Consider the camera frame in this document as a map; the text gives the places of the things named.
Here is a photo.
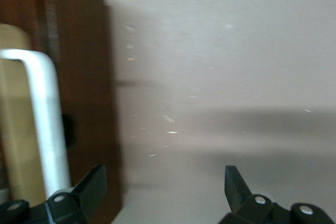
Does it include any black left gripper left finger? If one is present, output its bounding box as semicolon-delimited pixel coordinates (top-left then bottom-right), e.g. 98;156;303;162
0;164;108;224

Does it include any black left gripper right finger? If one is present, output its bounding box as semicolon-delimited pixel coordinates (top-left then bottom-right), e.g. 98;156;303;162
217;165;334;224

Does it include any dark brown wooden box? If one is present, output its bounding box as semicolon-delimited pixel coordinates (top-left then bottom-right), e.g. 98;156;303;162
0;0;124;224

